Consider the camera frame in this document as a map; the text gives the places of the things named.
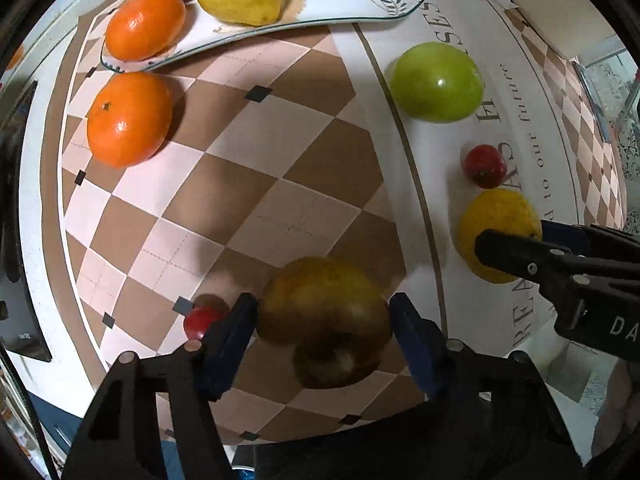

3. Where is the yellow-brown pear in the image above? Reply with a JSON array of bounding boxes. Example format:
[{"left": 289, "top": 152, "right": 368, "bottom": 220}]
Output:
[{"left": 256, "top": 256, "right": 392, "bottom": 390}]

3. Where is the person's right forearm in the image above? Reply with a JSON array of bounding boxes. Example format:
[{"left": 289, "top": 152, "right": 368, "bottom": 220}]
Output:
[{"left": 590, "top": 357, "right": 638, "bottom": 461}]

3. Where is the small red cherry tomato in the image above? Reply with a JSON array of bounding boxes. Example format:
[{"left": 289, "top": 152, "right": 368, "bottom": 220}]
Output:
[
  {"left": 183, "top": 294, "right": 231, "bottom": 341},
  {"left": 461, "top": 144, "right": 507, "bottom": 188}
]

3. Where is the small yellow lemon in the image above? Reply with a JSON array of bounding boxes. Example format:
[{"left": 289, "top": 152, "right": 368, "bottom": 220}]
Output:
[{"left": 459, "top": 189, "right": 543, "bottom": 285}]

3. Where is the green apple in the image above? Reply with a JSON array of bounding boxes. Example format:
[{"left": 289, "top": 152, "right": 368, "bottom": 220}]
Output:
[{"left": 389, "top": 42, "right": 485, "bottom": 123}]

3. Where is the orange mandarin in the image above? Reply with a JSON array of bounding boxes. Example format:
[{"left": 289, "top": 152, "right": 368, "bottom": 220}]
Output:
[
  {"left": 105, "top": 0, "right": 187, "bottom": 62},
  {"left": 86, "top": 71, "right": 174, "bottom": 168}
]

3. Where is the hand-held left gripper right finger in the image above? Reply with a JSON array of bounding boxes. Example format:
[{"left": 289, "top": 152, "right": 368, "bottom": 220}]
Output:
[{"left": 389, "top": 292, "right": 586, "bottom": 480}]

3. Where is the beige board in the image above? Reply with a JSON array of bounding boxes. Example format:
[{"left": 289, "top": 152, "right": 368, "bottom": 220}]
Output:
[{"left": 509, "top": 0, "right": 627, "bottom": 60}]

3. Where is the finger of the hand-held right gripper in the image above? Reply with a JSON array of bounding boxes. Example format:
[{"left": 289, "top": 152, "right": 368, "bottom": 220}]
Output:
[
  {"left": 475, "top": 229, "right": 601, "bottom": 291},
  {"left": 541, "top": 220, "right": 640, "bottom": 262}
]

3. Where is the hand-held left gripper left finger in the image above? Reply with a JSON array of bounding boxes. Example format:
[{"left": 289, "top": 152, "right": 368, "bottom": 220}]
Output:
[{"left": 60, "top": 292, "right": 261, "bottom": 480}]

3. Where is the checkered tablecloth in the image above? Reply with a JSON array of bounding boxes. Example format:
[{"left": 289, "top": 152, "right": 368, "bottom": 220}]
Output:
[{"left": 20, "top": 0, "right": 628, "bottom": 446}]

